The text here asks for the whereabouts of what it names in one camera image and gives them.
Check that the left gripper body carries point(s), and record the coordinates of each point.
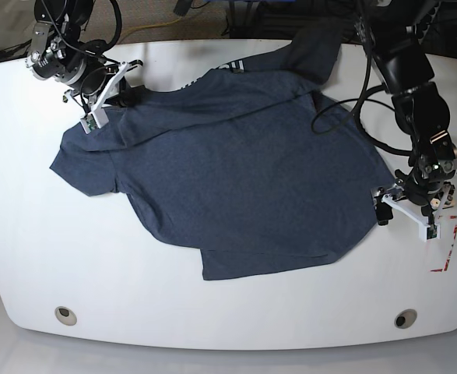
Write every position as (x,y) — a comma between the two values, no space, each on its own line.
(433,162)

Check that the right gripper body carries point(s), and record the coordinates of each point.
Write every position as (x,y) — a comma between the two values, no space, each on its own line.
(83,74)

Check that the dark blue T-shirt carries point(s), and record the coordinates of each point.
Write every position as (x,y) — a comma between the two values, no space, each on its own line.
(250,164)

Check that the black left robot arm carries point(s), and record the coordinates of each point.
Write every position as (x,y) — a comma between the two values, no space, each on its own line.
(394,52)

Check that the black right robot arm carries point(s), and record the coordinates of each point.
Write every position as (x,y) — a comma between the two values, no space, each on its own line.
(66,19)

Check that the red tape rectangle marking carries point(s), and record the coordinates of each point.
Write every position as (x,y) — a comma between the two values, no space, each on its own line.
(439,251)

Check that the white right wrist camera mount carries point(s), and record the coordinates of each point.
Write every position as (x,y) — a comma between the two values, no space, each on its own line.
(94,115)

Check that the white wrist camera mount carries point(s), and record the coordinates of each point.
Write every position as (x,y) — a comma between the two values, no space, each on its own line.
(94,115)
(428,218)

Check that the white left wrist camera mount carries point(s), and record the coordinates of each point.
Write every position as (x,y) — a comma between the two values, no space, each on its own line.
(428,218)

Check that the right table cable grommet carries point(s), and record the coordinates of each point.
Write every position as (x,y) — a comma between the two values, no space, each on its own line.
(405,319)

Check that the table cable grommet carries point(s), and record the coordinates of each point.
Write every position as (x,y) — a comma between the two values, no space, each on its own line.
(405,319)
(65,316)

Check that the left table cable grommet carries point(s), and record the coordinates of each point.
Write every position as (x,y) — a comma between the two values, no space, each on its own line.
(65,316)

